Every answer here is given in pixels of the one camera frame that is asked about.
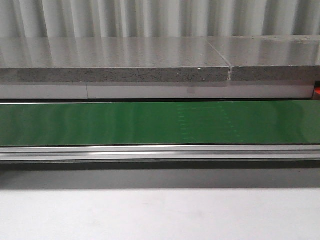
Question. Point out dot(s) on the grey stone counter slab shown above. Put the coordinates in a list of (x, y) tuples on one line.
[(160, 59)]

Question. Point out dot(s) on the green conveyor belt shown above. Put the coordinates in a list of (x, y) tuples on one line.
[(159, 135)]

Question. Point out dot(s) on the red plastic tray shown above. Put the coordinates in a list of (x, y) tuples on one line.
[(316, 95)]

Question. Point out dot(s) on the white corrugated curtain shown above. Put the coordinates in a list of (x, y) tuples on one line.
[(158, 18)]

